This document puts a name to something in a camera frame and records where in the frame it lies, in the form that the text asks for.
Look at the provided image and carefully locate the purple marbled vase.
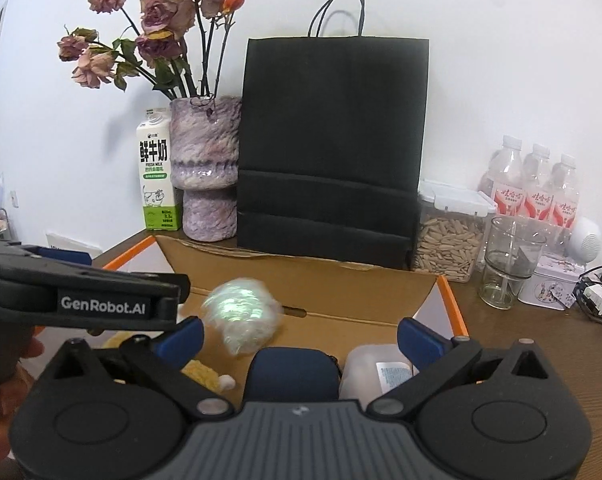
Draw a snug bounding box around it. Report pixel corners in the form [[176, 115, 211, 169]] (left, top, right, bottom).
[[169, 95, 243, 242]]

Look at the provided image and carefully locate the orange cardboard box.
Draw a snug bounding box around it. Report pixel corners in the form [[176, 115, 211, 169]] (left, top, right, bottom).
[[33, 234, 469, 406]]

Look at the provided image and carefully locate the translucent white plastic container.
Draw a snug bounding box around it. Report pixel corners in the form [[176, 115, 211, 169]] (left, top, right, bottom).
[[340, 344, 419, 403]]

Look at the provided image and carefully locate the dark blue zip case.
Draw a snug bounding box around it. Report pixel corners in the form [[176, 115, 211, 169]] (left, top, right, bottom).
[[244, 347, 343, 403]]

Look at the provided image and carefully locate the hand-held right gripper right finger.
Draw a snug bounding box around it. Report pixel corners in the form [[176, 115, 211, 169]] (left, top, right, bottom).
[[368, 317, 557, 421]]

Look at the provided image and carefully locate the dried rose bouquet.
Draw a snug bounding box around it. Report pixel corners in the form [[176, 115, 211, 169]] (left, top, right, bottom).
[[57, 0, 247, 103]]

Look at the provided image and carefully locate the white printed tin box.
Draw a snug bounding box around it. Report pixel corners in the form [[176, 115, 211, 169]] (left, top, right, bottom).
[[518, 252, 587, 311]]

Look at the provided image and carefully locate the black paper bag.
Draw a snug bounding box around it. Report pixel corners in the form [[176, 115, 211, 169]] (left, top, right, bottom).
[[236, 0, 430, 271]]

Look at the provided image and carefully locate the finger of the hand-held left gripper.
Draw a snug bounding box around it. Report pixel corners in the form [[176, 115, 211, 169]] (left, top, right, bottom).
[[0, 257, 192, 307], [0, 240, 92, 267]]

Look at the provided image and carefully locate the iridescent mesh ball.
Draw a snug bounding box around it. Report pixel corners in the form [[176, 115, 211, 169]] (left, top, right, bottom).
[[201, 276, 284, 358]]

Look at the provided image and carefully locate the yellow plush toy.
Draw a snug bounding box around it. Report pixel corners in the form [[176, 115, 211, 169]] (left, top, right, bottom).
[[103, 332, 237, 392]]

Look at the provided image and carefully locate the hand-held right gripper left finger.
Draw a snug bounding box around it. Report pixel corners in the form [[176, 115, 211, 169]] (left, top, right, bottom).
[[46, 317, 234, 423]]

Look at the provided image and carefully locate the green white milk carton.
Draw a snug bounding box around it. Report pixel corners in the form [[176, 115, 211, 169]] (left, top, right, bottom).
[[136, 107, 183, 232]]

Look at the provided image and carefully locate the person's left hand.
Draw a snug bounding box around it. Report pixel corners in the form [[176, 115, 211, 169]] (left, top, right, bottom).
[[0, 331, 46, 461]]

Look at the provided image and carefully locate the clear seed storage container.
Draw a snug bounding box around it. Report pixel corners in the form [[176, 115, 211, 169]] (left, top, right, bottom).
[[411, 180, 497, 283]]

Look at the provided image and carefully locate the red label water bottle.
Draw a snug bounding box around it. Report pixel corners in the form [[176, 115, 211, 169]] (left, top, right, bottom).
[[478, 135, 524, 218], [521, 144, 552, 218], [548, 154, 580, 241]]

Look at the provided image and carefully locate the white charger plug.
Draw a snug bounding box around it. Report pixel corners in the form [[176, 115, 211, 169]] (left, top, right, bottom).
[[576, 282, 602, 316]]

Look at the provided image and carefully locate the clear glass cup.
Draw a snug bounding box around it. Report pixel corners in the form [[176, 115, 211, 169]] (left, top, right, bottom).
[[480, 216, 547, 309]]

